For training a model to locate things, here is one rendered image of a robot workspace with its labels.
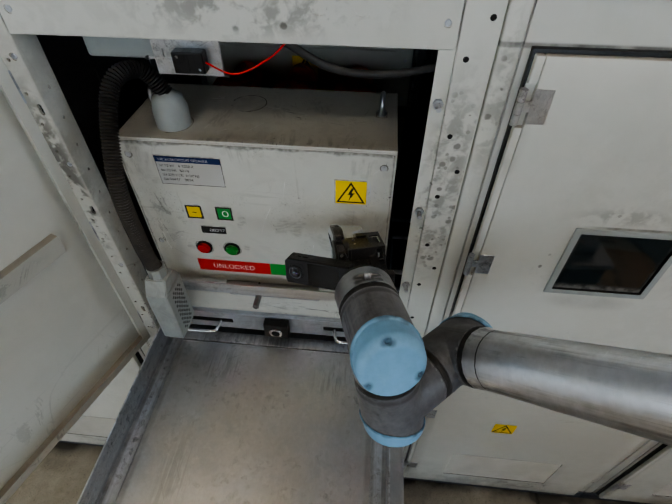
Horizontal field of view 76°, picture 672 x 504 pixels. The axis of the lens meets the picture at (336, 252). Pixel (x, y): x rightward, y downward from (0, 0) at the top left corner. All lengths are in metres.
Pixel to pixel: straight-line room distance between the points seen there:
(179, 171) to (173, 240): 0.19
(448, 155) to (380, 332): 0.31
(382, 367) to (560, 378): 0.20
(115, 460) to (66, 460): 1.09
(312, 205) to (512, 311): 0.45
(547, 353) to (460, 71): 0.37
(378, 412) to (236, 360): 0.57
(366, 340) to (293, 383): 0.56
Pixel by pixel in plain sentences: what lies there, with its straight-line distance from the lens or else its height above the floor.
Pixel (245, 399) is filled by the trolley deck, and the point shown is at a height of 0.85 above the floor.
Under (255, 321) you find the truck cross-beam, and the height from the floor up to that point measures 0.90.
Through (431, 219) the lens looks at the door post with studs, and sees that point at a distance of 0.76.
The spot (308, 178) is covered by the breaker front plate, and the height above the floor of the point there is 1.33.
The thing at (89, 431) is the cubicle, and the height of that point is 0.19.
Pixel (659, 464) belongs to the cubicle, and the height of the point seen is 0.41.
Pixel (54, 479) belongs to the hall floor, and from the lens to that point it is 2.15.
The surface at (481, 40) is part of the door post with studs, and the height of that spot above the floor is 1.58.
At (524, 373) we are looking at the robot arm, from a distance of 0.58.
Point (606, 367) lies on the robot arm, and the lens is 0.53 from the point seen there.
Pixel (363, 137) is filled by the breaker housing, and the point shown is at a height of 1.39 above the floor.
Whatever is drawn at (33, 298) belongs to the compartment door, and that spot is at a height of 1.15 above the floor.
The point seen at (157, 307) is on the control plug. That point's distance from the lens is 0.97.
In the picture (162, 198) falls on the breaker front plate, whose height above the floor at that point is 1.26.
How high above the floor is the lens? 1.78
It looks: 45 degrees down
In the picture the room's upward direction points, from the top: straight up
